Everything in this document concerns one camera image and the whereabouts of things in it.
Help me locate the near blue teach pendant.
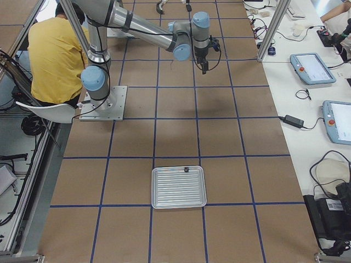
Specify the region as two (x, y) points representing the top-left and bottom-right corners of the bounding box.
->
(322, 100), (350, 145)

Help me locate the far blue teach pendant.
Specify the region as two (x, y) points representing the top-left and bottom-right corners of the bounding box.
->
(290, 53), (336, 85)

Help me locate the black power adapter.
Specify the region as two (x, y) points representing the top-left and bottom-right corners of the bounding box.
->
(284, 115), (304, 129)

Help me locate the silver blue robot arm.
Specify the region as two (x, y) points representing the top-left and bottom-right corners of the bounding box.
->
(64, 1), (213, 121)

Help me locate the black plastic clip part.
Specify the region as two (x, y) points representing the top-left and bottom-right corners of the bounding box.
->
(186, 3), (192, 12)

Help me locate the aluminium frame post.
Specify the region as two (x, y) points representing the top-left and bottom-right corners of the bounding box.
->
(257, 0), (291, 62)

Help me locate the blue teach pendant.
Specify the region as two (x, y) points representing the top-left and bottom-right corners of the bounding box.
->
(290, 53), (336, 85)
(322, 100), (350, 145)

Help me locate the ribbed silver metal tray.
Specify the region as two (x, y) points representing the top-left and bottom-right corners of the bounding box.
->
(151, 165), (207, 209)

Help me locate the white paper cup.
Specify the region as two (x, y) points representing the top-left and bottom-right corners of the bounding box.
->
(292, 24), (305, 37)

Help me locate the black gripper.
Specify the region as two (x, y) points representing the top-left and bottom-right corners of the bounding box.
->
(194, 47), (208, 75)

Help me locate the olive curved brake shoe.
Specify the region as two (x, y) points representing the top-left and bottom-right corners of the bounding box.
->
(156, 0), (167, 15)

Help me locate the person in yellow shirt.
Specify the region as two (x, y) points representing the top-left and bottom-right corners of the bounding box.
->
(28, 3), (88, 107)

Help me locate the white plastic chair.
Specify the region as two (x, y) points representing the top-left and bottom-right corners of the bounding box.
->
(16, 101), (76, 124)

